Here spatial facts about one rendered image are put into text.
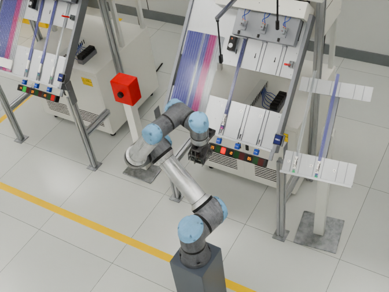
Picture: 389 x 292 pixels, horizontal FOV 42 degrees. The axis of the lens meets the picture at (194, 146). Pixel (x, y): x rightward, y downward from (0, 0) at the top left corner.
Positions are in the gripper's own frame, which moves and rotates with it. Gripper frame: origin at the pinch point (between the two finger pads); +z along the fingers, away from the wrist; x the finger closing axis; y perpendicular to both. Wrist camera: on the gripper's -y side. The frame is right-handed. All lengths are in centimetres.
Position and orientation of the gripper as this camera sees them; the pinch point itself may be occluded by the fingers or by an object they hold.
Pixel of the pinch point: (202, 158)
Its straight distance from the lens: 226.1
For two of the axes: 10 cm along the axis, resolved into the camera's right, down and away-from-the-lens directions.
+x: 9.2, 3.2, -2.2
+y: -3.8, 8.1, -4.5
